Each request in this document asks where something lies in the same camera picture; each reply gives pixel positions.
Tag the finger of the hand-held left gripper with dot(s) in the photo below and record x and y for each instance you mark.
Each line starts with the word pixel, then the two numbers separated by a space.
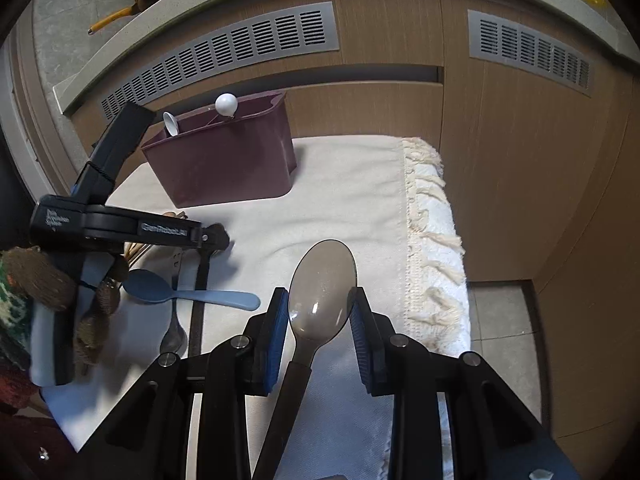
pixel 218 231
pixel 220 245

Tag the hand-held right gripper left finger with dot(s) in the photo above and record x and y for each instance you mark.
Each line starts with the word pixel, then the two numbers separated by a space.
pixel 280 340

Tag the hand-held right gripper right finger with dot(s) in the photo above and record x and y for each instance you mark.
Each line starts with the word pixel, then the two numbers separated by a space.
pixel 359 340

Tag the black shovel-shaped spoon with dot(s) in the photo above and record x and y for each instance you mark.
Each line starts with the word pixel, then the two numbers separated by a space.
pixel 201 290

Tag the translucent brown plastic spoon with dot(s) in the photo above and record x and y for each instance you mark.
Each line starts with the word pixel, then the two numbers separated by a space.
pixel 320 290

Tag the maroon plastic utensil holder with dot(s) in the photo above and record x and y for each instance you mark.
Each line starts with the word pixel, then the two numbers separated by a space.
pixel 225 165

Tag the blue plastic spoon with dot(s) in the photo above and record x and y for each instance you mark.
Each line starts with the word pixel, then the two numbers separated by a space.
pixel 150 287

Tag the person's left forearm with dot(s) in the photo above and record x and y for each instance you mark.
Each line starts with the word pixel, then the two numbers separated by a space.
pixel 12 320

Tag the person's left hand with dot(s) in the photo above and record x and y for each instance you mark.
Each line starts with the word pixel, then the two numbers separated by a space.
pixel 95 320

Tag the small white spoon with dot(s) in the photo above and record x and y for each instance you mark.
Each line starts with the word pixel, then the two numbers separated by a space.
pixel 170 123

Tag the white round ladle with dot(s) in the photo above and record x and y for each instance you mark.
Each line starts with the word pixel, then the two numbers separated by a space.
pixel 226 104

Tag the white fringed cloth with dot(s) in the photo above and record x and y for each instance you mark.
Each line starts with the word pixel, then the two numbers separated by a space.
pixel 350 200

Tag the short grey vent grille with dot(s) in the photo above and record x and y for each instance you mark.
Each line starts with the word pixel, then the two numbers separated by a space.
pixel 530 52

